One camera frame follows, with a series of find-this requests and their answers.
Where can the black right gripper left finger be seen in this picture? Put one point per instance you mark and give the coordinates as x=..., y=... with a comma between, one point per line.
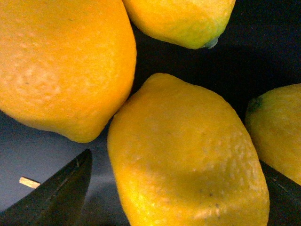
x=56, y=202

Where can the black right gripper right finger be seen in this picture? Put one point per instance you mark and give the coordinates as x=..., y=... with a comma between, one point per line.
x=285, y=198

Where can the yellow lemon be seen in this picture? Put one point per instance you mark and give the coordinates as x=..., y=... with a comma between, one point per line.
x=181, y=156
x=191, y=24

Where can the yellow lemon right edge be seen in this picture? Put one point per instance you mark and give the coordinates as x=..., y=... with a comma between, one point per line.
x=273, y=121

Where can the large orange-yellow lemon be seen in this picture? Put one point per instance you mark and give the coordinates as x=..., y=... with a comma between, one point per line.
x=66, y=66

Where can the yellow lemon top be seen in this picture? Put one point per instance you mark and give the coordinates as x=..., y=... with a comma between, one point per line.
x=191, y=24

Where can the small wooden stick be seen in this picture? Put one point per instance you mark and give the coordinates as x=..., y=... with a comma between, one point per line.
x=29, y=182

